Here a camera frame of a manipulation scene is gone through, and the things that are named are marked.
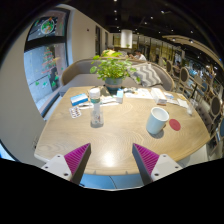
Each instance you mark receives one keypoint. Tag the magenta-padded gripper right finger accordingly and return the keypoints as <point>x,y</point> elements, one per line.
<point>166,165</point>

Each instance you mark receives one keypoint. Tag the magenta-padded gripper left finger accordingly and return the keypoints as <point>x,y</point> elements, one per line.
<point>55,166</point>

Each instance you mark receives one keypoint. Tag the clear plastic water bottle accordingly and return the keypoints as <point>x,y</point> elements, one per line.
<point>96,115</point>

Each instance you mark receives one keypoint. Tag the flat round red coaster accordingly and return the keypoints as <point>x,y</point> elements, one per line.
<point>174,125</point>

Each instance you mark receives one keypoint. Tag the pill blister pack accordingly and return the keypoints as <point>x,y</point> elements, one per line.
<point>75,112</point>

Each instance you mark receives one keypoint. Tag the clear plastic cup with straw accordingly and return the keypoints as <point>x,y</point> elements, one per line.
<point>191,108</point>

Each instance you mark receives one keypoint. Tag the white paper sheet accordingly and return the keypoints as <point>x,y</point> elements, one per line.
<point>182,103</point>

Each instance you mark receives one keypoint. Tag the blue white card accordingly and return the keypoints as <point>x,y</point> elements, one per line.
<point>169,95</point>

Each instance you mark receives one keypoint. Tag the flat blue white box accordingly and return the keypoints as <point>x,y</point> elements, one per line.
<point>79,99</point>

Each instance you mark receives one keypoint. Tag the group of round-backed chairs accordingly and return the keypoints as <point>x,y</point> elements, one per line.
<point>215,106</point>

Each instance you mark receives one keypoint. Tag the printed paper leaflet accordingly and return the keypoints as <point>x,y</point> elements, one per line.
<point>138,94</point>

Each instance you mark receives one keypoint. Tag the grey curved sofa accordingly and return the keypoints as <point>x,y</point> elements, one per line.
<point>79,78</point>

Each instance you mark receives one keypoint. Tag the grey white chevron pillow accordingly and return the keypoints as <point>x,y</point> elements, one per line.
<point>146,75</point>

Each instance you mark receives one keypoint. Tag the window with colourful decals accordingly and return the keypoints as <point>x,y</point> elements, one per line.
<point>43,66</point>

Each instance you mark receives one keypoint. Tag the green potted plant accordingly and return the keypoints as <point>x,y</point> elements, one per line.
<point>112,68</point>

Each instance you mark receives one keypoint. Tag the person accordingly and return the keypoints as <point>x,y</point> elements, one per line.
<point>140,56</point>
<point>108,52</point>

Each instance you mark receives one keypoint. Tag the white round column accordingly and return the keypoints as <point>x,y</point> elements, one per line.
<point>126,38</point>

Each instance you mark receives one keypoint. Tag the group of ceiling lights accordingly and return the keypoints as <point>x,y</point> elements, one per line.
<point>145,23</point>

